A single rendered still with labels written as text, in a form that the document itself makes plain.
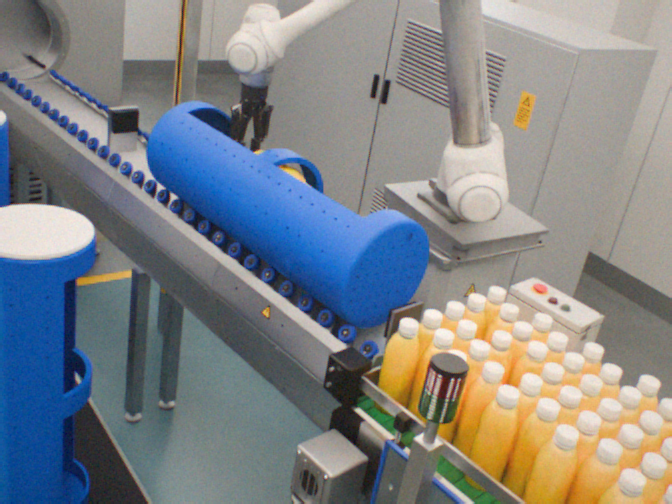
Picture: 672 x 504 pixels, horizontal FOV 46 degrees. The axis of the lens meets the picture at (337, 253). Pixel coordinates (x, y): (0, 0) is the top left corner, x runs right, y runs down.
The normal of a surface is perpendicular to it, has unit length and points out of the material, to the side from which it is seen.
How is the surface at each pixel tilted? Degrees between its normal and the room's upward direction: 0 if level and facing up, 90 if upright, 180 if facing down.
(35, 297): 90
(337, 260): 68
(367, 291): 90
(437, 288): 90
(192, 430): 0
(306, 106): 90
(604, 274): 76
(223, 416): 0
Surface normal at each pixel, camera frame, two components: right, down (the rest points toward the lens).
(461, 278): 0.56, 0.45
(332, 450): 0.16, -0.88
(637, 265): -0.81, 0.14
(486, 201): -0.06, 0.57
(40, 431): 0.36, 0.47
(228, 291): -0.64, -0.11
